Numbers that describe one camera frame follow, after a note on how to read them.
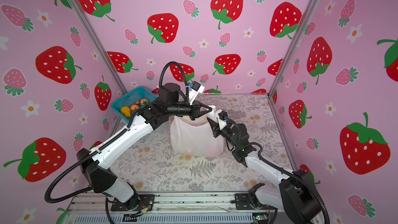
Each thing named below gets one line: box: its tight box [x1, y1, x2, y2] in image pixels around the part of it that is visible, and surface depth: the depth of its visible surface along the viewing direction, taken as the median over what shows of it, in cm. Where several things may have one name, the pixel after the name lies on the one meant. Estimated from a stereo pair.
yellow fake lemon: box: [120, 106, 132, 118], surface depth 107 cm
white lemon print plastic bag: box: [169, 105, 225, 158], surface depth 80 cm
